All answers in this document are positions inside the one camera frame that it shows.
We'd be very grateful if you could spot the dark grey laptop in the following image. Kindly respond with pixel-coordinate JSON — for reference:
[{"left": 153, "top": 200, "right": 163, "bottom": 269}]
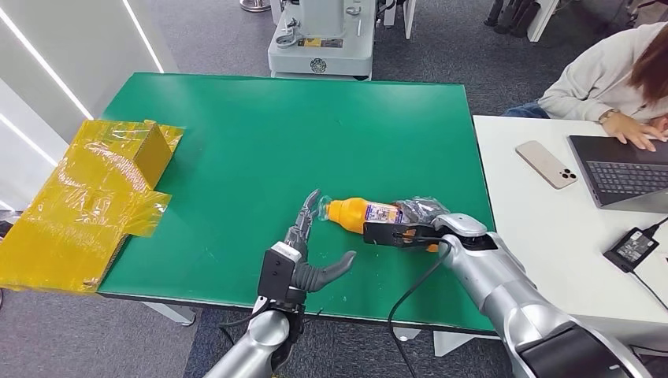
[{"left": 567, "top": 134, "right": 668, "bottom": 214}]

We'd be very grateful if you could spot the black power adapter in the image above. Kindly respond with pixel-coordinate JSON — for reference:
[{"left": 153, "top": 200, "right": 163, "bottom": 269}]
[{"left": 603, "top": 227, "right": 659, "bottom": 274}]

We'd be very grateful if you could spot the black adapter cable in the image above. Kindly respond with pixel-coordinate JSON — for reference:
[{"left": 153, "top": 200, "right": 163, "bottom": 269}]
[{"left": 629, "top": 270, "right": 668, "bottom": 312}]

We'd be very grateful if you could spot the beige smartphone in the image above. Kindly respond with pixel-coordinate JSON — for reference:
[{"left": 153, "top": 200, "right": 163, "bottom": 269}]
[{"left": 515, "top": 140, "right": 578, "bottom": 190}]

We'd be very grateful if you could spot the person's hand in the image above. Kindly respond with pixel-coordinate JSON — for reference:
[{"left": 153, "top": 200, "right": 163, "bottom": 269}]
[{"left": 599, "top": 110, "right": 668, "bottom": 152}]

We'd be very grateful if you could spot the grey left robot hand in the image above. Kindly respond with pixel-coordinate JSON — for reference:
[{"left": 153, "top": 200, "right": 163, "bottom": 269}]
[{"left": 281, "top": 188, "right": 358, "bottom": 293}]

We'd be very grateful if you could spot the grey machine base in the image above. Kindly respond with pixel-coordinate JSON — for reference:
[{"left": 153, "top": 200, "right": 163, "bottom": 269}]
[{"left": 267, "top": 0, "right": 377, "bottom": 81}]

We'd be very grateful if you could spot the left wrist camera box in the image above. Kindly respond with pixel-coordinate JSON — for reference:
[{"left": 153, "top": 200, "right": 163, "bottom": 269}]
[{"left": 258, "top": 242, "right": 305, "bottom": 305}]

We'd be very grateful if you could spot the white furniture panel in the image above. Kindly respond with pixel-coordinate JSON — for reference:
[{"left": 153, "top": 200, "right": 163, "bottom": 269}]
[{"left": 527, "top": 0, "right": 560, "bottom": 43}]

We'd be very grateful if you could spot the orange plastic bottle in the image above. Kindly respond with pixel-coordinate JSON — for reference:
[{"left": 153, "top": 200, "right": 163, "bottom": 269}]
[{"left": 318, "top": 195, "right": 440, "bottom": 254}]

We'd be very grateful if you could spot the white table leg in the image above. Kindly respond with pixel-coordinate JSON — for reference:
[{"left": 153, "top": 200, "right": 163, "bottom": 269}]
[{"left": 140, "top": 301, "right": 197, "bottom": 327}]

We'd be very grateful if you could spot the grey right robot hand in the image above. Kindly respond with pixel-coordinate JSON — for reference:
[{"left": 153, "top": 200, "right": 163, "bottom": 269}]
[{"left": 392, "top": 196, "right": 451, "bottom": 226}]

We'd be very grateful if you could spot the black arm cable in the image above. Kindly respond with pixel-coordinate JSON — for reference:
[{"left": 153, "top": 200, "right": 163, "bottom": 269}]
[
  {"left": 387, "top": 237, "right": 454, "bottom": 378},
  {"left": 217, "top": 297, "right": 273, "bottom": 347}
]

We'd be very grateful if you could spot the person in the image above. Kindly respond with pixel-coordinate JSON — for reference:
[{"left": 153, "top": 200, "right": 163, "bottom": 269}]
[{"left": 503, "top": 20, "right": 668, "bottom": 152}]

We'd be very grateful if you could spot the yellow taped cardboard box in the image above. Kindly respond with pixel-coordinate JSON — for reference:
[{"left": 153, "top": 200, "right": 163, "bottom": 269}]
[{"left": 0, "top": 120, "right": 185, "bottom": 295}]

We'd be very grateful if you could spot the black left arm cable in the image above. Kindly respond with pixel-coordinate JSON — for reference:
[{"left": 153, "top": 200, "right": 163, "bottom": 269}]
[{"left": 217, "top": 297, "right": 273, "bottom": 347}]

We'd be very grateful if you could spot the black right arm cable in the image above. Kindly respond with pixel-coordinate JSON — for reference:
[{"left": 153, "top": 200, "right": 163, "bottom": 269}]
[{"left": 387, "top": 237, "right": 454, "bottom": 378}]

